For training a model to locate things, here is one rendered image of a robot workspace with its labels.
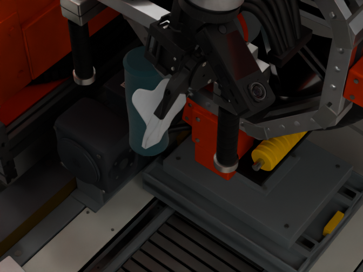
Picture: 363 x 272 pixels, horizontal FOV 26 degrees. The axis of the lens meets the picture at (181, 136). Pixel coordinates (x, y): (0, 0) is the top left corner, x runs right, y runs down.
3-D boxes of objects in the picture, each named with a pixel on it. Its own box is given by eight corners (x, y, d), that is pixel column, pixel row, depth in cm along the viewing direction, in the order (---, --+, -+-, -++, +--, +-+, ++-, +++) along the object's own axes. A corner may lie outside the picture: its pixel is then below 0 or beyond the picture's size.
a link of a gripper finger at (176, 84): (164, 114, 97) (204, 57, 95) (174, 123, 96) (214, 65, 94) (145, 110, 93) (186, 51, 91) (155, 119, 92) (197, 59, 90)
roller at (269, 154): (337, 104, 184) (341, 87, 179) (264, 183, 169) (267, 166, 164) (316, 93, 186) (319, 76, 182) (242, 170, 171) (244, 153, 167)
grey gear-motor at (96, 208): (207, 142, 229) (210, 54, 203) (110, 236, 208) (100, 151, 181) (159, 113, 237) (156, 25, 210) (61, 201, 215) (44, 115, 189)
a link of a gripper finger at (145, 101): (120, 125, 100) (161, 66, 98) (152, 154, 97) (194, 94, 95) (107, 123, 97) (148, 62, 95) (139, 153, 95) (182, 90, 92)
